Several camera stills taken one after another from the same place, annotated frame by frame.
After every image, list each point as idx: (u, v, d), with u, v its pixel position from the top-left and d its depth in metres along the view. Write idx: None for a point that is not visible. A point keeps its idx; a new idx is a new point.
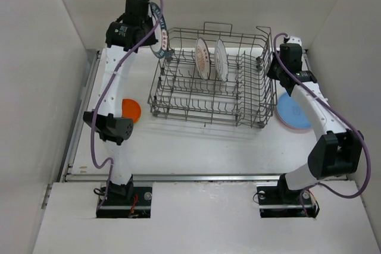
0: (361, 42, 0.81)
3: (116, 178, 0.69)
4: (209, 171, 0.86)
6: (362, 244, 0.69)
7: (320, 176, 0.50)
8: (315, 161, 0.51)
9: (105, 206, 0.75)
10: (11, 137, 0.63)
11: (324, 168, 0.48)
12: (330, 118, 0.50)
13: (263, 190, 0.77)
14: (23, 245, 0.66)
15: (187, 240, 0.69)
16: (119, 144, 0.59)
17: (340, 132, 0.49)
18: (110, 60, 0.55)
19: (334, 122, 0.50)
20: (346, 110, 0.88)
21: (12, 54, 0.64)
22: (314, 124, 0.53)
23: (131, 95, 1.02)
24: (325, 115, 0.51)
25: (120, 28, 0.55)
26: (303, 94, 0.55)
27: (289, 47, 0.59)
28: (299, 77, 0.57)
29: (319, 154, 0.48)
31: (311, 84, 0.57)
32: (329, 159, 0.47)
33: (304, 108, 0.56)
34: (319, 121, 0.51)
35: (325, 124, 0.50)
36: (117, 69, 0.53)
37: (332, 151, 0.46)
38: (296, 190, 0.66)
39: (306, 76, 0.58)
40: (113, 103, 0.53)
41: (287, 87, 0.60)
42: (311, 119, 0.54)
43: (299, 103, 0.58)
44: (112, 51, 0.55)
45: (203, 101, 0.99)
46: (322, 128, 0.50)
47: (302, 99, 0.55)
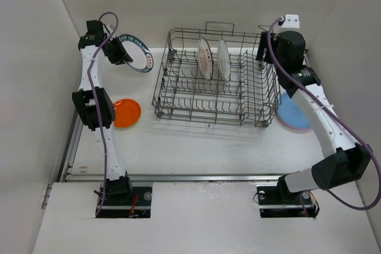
0: (361, 42, 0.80)
3: (114, 171, 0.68)
4: (209, 170, 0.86)
6: (362, 245, 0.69)
7: (327, 187, 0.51)
8: (321, 173, 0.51)
9: (106, 206, 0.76)
10: (11, 136, 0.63)
11: (331, 181, 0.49)
12: (339, 131, 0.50)
13: (263, 190, 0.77)
14: (23, 244, 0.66)
15: (187, 240, 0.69)
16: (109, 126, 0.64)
17: (348, 148, 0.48)
18: (87, 55, 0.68)
19: (343, 135, 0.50)
20: (346, 111, 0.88)
21: (12, 55, 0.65)
22: (321, 135, 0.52)
23: (131, 95, 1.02)
24: (332, 128, 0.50)
25: (88, 35, 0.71)
26: (308, 101, 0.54)
27: (291, 43, 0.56)
28: (300, 78, 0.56)
29: (327, 169, 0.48)
31: (315, 86, 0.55)
32: (337, 175, 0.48)
33: (308, 115, 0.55)
34: (327, 134, 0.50)
35: (334, 138, 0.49)
36: (94, 55, 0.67)
37: (341, 168, 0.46)
38: (296, 191, 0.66)
39: (309, 76, 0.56)
40: (97, 80, 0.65)
41: (286, 87, 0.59)
42: (317, 128, 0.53)
43: (302, 108, 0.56)
44: (86, 50, 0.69)
45: (207, 102, 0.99)
46: (332, 144, 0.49)
47: (308, 107, 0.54)
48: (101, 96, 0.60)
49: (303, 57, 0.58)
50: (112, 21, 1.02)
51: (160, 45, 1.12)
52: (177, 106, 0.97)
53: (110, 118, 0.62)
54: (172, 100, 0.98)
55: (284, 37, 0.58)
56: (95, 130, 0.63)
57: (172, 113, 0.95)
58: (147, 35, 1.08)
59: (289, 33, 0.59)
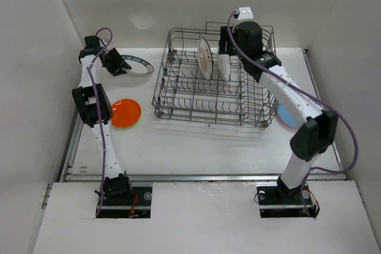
0: (361, 42, 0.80)
3: (112, 168, 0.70)
4: (209, 169, 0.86)
6: (363, 244, 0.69)
7: (306, 156, 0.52)
8: (297, 144, 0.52)
9: (106, 206, 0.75)
10: (10, 136, 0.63)
11: (308, 149, 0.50)
12: (305, 102, 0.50)
13: (263, 190, 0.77)
14: (23, 244, 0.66)
15: (187, 240, 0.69)
16: (107, 124, 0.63)
17: (316, 115, 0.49)
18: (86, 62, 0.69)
19: (310, 106, 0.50)
20: (346, 110, 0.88)
21: (12, 55, 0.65)
22: (291, 110, 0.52)
23: (131, 95, 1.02)
24: (299, 101, 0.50)
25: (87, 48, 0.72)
26: (273, 81, 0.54)
27: (249, 33, 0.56)
28: (264, 62, 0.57)
29: (301, 140, 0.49)
31: (277, 68, 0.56)
32: (311, 143, 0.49)
33: (277, 95, 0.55)
34: (295, 107, 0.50)
35: (302, 109, 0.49)
36: (94, 60, 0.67)
37: (312, 135, 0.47)
38: (294, 186, 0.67)
39: (270, 59, 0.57)
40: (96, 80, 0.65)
41: (252, 74, 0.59)
42: (287, 106, 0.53)
43: (270, 90, 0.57)
44: (86, 59, 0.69)
45: (207, 102, 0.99)
46: (301, 115, 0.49)
47: (274, 87, 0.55)
48: (101, 92, 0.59)
49: (262, 43, 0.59)
50: (112, 21, 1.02)
51: (161, 45, 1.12)
52: (177, 106, 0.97)
53: (108, 115, 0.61)
54: (172, 100, 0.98)
55: (241, 27, 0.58)
56: (93, 126, 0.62)
57: (172, 113, 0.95)
58: (147, 35, 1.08)
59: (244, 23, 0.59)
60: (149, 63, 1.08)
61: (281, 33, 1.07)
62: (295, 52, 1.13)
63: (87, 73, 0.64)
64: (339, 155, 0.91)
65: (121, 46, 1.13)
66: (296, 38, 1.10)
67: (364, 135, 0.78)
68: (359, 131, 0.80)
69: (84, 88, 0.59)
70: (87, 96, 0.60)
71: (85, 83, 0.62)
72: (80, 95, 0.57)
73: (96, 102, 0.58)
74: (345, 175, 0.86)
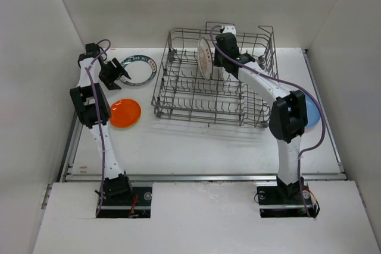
0: (361, 42, 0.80)
3: (112, 168, 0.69)
4: (209, 169, 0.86)
6: (363, 245, 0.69)
7: (284, 136, 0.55)
8: (275, 126, 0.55)
9: (105, 206, 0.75)
10: (10, 136, 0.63)
11: (284, 128, 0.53)
12: (275, 87, 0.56)
13: (262, 190, 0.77)
14: (23, 244, 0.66)
15: (187, 240, 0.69)
16: (105, 125, 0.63)
17: (286, 96, 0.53)
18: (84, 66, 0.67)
19: (279, 89, 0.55)
20: (347, 110, 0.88)
21: (13, 55, 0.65)
22: (265, 97, 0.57)
23: (131, 95, 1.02)
24: (270, 85, 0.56)
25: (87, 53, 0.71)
26: (247, 73, 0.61)
27: (224, 38, 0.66)
28: (240, 60, 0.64)
29: (276, 119, 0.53)
31: (250, 63, 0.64)
32: (285, 122, 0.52)
33: (253, 87, 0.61)
34: (267, 92, 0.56)
35: (273, 91, 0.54)
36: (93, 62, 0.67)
37: (284, 113, 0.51)
38: (295, 179, 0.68)
39: (246, 58, 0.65)
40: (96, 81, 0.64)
41: (232, 72, 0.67)
42: (262, 94, 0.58)
43: (247, 83, 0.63)
44: (84, 62, 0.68)
45: (206, 102, 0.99)
46: (272, 97, 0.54)
47: (249, 80, 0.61)
48: (99, 91, 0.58)
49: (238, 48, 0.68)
50: (112, 21, 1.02)
51: (161, 45, 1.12)
52: (177, 106, 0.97)
53: (106, 115, 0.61)
54: (172, 100, 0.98)
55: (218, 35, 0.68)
56: (91, 128, 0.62)
57: (171, 113, 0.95)
58: (148, 35, 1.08)
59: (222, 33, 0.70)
60: (149, 58, 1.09)
61: (281, 33, 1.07)
62: (295, 52, 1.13)
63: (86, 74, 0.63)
64: (339, 155, 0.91)
65: (121, 46, 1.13)
66: (296, 38, 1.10)
67: (364, 136, 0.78)
68: (359, 131, 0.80)
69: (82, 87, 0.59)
70: (85, 96, 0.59)
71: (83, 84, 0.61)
72: (77, 94, 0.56)
73: (95, 102, 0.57)
74: (345, 175, 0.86)
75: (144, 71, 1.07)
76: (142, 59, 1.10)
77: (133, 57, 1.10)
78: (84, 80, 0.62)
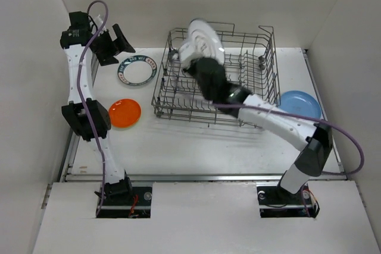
0: (361, 43, 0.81)
3: (112, 175, 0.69)
4: (209, 169, 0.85)
6: (363, 245, 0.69)
7: (319, 172, 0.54)
8: (305, 165, 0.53)
9: (106, 206, 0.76)
10: (10, 136, 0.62)
11: (319, 165, 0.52)
12: (296, 123, 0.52)
13: (263, 190, 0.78)
14: (23, 244, 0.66)
15: (187, 239, 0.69)
16: (105, 137, 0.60)
17: (313, 131, 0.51)
18: (72, 56, 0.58)
19: (302, 125, 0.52)
20: (347, 110, 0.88)
21: (12, 55, 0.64)
22: (285, 135, 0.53)
23: (131, 95, 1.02)
24: (290, 124, 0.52)
25: (72, 31, 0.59)
26: (255, 113, 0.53)
27: (214, 74, 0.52)
28: (235, 98, 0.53)
29: (309, 160, 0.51)
31: (251, 98, 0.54)
32: (319, 160, 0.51)
33: (263, 124, 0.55)
34: (290, 132, 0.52)
35: (298, 132, 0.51)
36: (83, 59, 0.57)
37: (319, 153, 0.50)
38: (297, 190, 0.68)
39: (239, 92, 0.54)
40: (87, 90, 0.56)
41: (227, 112, 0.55)
42: (279, 132, 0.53)
43: (252, 121, 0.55)
44: (71, 50, 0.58)
45: (207, 102, 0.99)
46: (300, 138, 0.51)
47: (257, 119, 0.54)
48: (92, 109, 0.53)
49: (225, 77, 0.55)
50: (112, 21, 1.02)
51: (161, 45, 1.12)
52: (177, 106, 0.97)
53: (105, 128, 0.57)
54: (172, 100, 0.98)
55: (203, 68, 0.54)
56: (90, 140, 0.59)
57: (171, 113, 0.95)
58: (148, 35, 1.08)
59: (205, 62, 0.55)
60: (147, 56, 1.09)
61: (281, 33, 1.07)
62: (295, 52, 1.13)
63: (75, 82, 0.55)
64: (339, 155, 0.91)
65: None
66: (296, 39, 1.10)
67: (364, 136, 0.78)
68: (359, 131, 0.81)
69: (75, 103, 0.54)
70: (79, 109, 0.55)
71: (76, 100, 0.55)
72: (69, 110, 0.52)
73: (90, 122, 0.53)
74: (345, 174, 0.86)
75: (143, 70, 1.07)
76: (141, 58, 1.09)
77: (133, 57, 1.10)
78: (76, 90, 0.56)
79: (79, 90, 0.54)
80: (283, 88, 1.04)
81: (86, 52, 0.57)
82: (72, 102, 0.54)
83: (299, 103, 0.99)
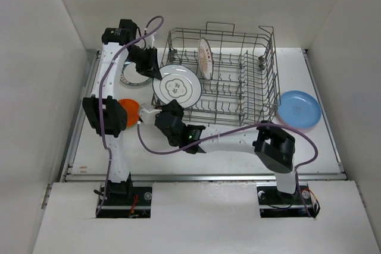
0: (361, 43, 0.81)
3: (116, 175, 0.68)
4: (210, 169, 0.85)
6: (363, 245, 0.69)
7: (290, 168, 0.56)
8: (275, 166, 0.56)
9: (106, 206, 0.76)
10: (10, 136, 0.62)
11: (283, 162, 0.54)
12: (243, 135, 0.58)
13: (262, 190, 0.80)
14: (23, 245, 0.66)
15: (186, 238, 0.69)
16: (117, 136, 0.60)
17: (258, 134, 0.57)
18: (107, 53, 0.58)
19: (247, 134, 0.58)
20: (347, 111, 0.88)
21: (12, 55, 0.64)
22: (241, 149, 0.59)
23: (131, 94, 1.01)
24: (238, 137, 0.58)
25: (115, 29, 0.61)
26: (210, 142, 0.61)
27: (171, 126, 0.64)
28: (194, 138, 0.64)
29: (270, 161, 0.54)
31: (203, 132, 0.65)
32: (277, 156, 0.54)
33: (223, 149, 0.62)
34: (241, 144, 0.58)
35: (245, 141, 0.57)
36: (115, 57, 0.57)
37: (271, 150, 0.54)
38: (293, 191, 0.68)
39: (198, 132, 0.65)
40: (112, 88, 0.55)
41: (194, 149, 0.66)
42: (236, 149, 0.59)
43: (214, 149, 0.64)
44: (108, 46, 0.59)
45: (207, 102, 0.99)
46: (250, 146, 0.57)
47: (215, 146, 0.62)
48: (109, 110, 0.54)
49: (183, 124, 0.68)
50: (112, 21, 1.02)
51: (161, 45, 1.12)
52: None
53: (118, 128, 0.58)
54: None
55: (161, 125, 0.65)
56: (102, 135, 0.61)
57: None
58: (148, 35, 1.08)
59: (166, 114, 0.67)
60: None
61: (281, 33, 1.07)
62: (295, 52, 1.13)
63: (102, 78, 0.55)
64: (339, 155, 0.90)
65: None
66: (296, 40, 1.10)
67: (365, 136, 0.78)
68: (359, 131, 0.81)
69: (95, 97, 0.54)
70: None
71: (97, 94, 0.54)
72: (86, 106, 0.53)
73: (101, 121, 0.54)
74: (345, 175, 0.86)
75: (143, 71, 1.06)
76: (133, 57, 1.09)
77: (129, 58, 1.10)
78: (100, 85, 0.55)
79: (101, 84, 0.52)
80: (283, 88, 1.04)
81: (121, 50, 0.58)
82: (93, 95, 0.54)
83: (299, 103, 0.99)
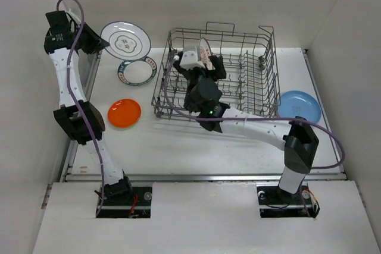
0: (361, 43, 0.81)
3: (112, 175, 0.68)
4: (210, 169, 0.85)
6: (363, 245, 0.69)
7: (310, 168, 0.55)
8: (296, 164, 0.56)
9: (106, 206, 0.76)
10: (9, 136, 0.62)
11: (307, 162, 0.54)
12: (272, 125, 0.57)
13: (263, 190, 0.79)
14: (23, 245, 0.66)
15: (187, 239, 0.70)
16: (100, 138, 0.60)
17: (289, 130, 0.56)
18: (59, 61, 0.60)
19: (277, 126, 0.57)
20: (347, 111, 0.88)
21: (12, 55, 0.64)
22: (265, 138, 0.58)
23: (131, 94, 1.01)
24: (267, 126, 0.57)
25: (55, 35, 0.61)
26: (234, 124, 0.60)
27: (214, 100, 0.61)
28: (217, 114, 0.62)
29: (293, 158, 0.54)
31: (228, 111, 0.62)
32: (303, 154, 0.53)
33: (243, 133, 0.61)
34: (268, 134, 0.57)
35: (274, 132, 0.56)
36: (69, 62, 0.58)
37: (299, 149, 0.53)
38: (296, 190, 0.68)
39: (219, 109, 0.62)
40: (79, 91, 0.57)
41: (211, 128, 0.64)
42: (260, 137, 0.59)
43: (233, 132, 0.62)
44: (56, 55, 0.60)
45: None
46: (278, 138, 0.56)
47: (237, 129, 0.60)
48: (86, 111, 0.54)
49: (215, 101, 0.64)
50: (112, 21, 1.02)
51: (161, 45, 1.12)
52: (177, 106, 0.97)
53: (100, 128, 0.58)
54: (172, 100, 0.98)
55: (206, 93, 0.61)
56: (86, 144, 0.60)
57: (171, 113, 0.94)
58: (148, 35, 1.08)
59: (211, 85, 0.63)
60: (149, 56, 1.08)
61: (281, 33, 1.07)
62: (295, 52, 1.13)
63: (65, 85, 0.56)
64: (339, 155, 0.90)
65: None
66: (296, 40, 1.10)
67: (365, 137, 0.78)
68: (359, 131, 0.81)
69: (66, 107, 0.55)
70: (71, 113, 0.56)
71: (68, 103, 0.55)
72: (63, 116, 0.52)
73: (86, 123, 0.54)
74: (345, 175, 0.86)
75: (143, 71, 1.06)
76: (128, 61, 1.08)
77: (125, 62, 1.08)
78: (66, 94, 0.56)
79: (70, 91, 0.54)
80: (283, 88, 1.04)
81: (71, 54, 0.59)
82: (64, 105, 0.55)
83: (299, 103, 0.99)
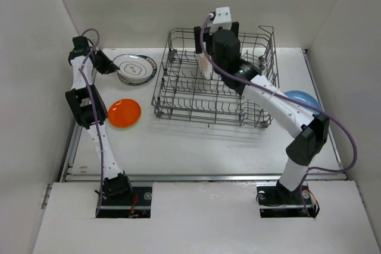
0: (361, 43, 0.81)
3: (111, 168, 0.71)
4: (210, 169, 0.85)
6: (362, 246, 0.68)
7: (306, 162, 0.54)
8: (294, 155, 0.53)
9: (105, 206, 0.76)
10: (10, 135, 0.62)
11: (308, 156, 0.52)
12: (296, 111, 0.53)
13: (263, 190, 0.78)
14: (23, 245, 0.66)
15: (186, 239, 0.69)
16: (103, 124, 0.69)
17: (309, 122, 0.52)
18: (76, 63, 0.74)
19: (301, 113, 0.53)
20: (347, 111, 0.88)
21: (12, 55, 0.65)
22: (281, 119, 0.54)
23: (132, 94, 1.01)
24: (290, 110, 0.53)
25: (77, 49, 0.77)
26: (258, 93, 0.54)
27: (228, 48, 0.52)
28: (243, 75, 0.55)
29: (299, 149, 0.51)
31: (258, 78, 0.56)
32: (310, 147, 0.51)
33: (264, 104, 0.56)
34: (287, 116, 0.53)
35: (294, 118, 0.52)
36: (84, 62, 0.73)
37: (311, 142, 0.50)
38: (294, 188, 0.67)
39: (249, 70, 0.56)
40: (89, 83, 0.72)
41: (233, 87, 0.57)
42: (278, 116, 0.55)
43: (252, 99, 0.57)
44: (75, 61, 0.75)
45: (207, 102, 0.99)
46: (296, 125, 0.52)
47: (259, 98, 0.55)
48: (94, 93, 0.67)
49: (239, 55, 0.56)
50: (112, 21, 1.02)
51: (161, 45, 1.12)
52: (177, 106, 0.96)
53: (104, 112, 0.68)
54: (172, 100, 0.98)
55: (221, 40, 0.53)
56: (89, 128, 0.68)
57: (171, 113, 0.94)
58: (148, 35, 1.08)
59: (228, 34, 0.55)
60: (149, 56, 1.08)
61: (281, 33, 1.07)
62: (295, 52, 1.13)
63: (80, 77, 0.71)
64: (339, 154, 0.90)
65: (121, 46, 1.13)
66: (296, 39, 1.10)
67: (365, 137, 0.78)
68: (359, 131, 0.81)
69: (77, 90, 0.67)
70: (80, 97, 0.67)
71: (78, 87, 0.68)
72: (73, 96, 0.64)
73: (92, 102, 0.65)
74: (345, 175, 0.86)
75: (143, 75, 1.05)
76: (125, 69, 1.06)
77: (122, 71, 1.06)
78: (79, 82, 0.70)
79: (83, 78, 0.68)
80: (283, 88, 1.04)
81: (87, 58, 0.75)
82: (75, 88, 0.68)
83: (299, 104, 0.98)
